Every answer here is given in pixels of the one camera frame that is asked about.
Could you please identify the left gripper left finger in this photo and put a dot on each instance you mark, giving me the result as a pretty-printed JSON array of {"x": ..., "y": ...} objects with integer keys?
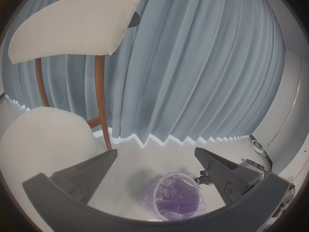
[{"x": 91, "y": 173}]

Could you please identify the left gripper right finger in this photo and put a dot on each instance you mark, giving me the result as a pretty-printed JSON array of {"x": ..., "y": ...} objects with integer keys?
[{"x": 224, "y": 175}]

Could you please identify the purple plastic bag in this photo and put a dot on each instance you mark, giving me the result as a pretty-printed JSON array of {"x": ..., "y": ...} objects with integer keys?
[{"x": 173, "y": 197}]

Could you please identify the white trash bin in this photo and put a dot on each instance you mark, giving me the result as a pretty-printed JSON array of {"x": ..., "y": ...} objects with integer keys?
[{"x": 151, "y": 197}]

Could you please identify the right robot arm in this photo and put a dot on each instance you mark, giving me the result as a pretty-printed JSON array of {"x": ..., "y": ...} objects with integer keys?
[{"x": 251, "y": 165}]

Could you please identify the white cushioned wooden chair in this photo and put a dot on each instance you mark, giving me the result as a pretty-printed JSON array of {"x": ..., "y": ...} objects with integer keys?
[{"x": 48, "y": 134}]

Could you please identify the pale blue curtain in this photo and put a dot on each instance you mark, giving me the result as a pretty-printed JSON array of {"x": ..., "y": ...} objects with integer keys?
[{"x": 193, "y": 69}]

